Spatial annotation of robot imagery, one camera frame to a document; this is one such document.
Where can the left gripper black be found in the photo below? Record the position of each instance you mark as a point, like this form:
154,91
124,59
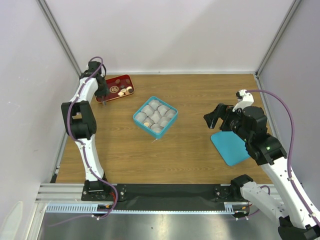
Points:
105,90

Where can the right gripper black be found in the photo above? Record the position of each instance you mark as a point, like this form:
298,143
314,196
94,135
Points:
211,118

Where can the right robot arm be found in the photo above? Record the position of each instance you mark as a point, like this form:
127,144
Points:
296,216

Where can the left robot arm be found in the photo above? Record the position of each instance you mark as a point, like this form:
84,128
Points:
80,124

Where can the red tray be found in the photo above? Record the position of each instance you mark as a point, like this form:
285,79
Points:
118,84

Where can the blue tin lid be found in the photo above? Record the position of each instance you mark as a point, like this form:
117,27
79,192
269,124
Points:
230,147

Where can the blue tin box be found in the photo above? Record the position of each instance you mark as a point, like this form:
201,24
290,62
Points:
159,114

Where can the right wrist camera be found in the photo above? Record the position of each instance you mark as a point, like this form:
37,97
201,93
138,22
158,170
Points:
244,99

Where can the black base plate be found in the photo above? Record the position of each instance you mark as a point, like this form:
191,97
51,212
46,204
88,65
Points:
174,197

